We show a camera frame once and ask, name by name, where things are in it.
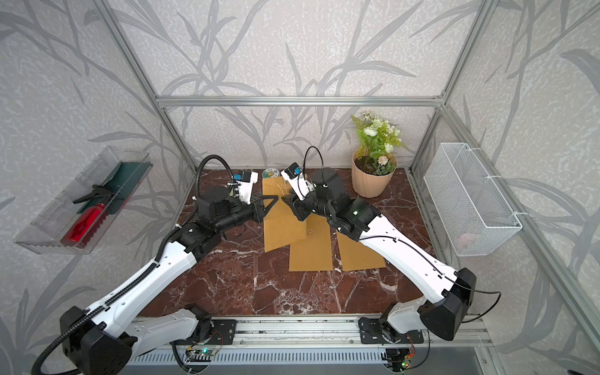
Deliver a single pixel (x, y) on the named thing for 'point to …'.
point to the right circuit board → (396, 358)
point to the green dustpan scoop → (117, 187)
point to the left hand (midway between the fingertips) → (278, 199)
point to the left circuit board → (200, 355)
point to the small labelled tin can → (270, 173)
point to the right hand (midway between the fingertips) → (286, 193)
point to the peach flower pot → (372, 174)
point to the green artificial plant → (378, 141)
